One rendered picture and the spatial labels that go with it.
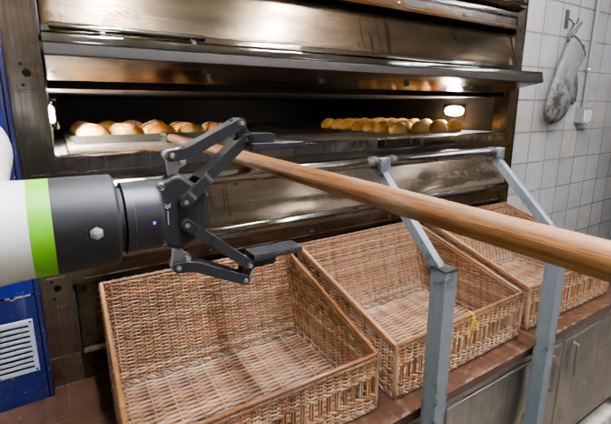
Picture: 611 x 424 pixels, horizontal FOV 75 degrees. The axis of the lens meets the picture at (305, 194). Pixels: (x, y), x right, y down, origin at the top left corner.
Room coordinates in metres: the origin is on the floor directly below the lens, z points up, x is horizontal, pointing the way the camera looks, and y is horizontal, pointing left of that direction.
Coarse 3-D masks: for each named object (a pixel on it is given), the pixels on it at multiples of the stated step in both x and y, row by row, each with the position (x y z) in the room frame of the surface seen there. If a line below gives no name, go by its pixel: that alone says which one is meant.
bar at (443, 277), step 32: (352, 160) 0.95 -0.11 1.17; (384, 160) 0.99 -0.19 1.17; (416, 160) 1.06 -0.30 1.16; (448, 160) 1.14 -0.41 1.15; (416, 224) 0.90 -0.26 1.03; (448, 288) 0.80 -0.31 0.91; (544, 288) 1.07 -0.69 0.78; (448, 320) 0.81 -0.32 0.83; (544, 320) 1.06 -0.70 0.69; (448, 352) 0.81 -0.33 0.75; (544, 352) 1.05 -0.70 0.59; (544, 384) 1.05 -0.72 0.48
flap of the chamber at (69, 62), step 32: (64, 64) 0.89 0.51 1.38; (96, 64) 0.92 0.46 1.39; (128, 64) 0.94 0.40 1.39; (160, 64) 0.97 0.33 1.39; (192, 64) 0.99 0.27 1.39; (224, 64) 1.02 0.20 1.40; (256, 64) 1.07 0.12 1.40; (288, 64) 1.12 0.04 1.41; (320, 64) 1.17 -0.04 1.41; (352, 64) 1.23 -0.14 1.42
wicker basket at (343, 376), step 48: (144, 288) 1.00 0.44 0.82; (240, 288) 1.13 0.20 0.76; (288, 288) 1.20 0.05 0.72; (144, 336) 0.97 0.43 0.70; (192, 336) 1.03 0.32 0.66; (240, 336) 1.09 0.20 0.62; (288, 336) 1.14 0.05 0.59; (336, 336) 0.98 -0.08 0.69; (144, 384) 0.92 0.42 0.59; (192, 384) 0.92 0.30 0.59; (240, 384) 0.91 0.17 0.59; (288, 384) 0.92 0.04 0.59; (336, 384) 0.78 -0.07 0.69
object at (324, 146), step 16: (304, 144) 1.31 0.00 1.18; (320, 144) 1.35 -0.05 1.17; (336, 144) 1.38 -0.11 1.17; (352, 144) 1.42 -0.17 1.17; (368, 144) 1.46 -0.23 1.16; (384, 144) 1.50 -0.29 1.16; (400, 144) 1.54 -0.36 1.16; (416, 144) 1.59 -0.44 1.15; (432, 144) 1.63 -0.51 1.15; (448, 144) 1.69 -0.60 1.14; (64, 160) 0.96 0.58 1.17; (80, 160) 0.98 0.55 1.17; (96, 160) 1.00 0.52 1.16; (112, 160) 1.01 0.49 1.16; (128, 160) 1.03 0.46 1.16; (144, 160) 1.05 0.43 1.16; (160, 160) 1.08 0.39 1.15; (192, 160) 1.12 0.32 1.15; (208, 160) 1.15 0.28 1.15
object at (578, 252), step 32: (256, 160) 0.75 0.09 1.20; (352, 192) 0.51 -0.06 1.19; (384, 192) 0.46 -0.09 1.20; (448, 224) 0.38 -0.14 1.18; (480, 224) 0.35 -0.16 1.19; (512, 224) 0.33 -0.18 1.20; (544, 224) 0.32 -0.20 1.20; (544, 256) 0.30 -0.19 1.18; (576, 256) 0.28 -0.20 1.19; (608, 256) 0.27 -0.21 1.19
